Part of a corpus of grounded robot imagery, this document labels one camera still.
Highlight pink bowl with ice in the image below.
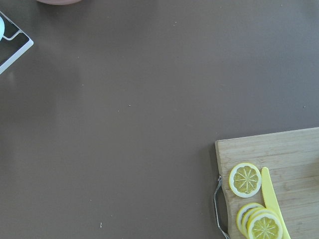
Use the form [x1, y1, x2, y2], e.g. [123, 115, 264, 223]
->
[37, 0, 81, 5]

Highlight single lemon slice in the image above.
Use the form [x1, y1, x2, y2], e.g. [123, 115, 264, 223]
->
[228, 162, 262, 198]

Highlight wooden cutting board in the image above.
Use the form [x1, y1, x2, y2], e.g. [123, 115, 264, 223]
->
[215, 127, 319, 239]

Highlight stacked lemon slices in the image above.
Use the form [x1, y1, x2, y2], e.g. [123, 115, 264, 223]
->
[236, 203, 284, 239]

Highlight yellow toy knife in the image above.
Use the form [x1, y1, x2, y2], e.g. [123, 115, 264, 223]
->
[261, 167, 291, 239]

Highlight white cup rack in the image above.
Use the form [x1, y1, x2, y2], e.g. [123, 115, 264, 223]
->
[0, 12, 34, 74]

